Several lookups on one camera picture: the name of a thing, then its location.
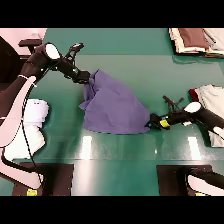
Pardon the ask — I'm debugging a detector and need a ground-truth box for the black cable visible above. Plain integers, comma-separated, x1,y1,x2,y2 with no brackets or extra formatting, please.
20,63,46,188

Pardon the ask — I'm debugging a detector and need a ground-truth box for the purple garment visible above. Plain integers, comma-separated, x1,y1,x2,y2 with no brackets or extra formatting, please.
79,69,152,135

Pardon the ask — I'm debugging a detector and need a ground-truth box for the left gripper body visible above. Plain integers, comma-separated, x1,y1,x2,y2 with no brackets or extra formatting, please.
70,67,92,85

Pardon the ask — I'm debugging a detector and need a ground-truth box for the brown garment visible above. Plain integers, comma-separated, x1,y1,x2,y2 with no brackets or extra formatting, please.
177,27,210,51

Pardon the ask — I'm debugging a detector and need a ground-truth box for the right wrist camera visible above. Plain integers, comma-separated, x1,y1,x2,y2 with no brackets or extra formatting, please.
162,95,185,114

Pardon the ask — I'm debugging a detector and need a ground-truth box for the cream garment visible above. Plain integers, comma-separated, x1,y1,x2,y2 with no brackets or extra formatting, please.
168,27,188,55

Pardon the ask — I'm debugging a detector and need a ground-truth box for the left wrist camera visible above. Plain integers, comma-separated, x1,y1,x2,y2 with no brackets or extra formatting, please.
62,42,85,66

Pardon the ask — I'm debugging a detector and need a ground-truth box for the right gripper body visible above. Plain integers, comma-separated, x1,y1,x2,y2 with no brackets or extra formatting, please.
145,113,171,131

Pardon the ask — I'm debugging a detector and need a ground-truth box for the dark red garment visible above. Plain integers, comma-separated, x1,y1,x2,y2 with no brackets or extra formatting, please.
189,87,201,104

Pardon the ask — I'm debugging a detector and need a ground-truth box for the white T-shirt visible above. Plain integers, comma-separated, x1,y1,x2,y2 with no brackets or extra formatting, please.
194,84,224,148

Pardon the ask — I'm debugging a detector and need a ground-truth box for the pale grey garment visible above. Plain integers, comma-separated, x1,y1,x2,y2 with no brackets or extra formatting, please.
202,27,224,55

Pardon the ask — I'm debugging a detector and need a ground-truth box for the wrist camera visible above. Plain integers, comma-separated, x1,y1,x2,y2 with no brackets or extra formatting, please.
162,95,185,114
62,42,85,66

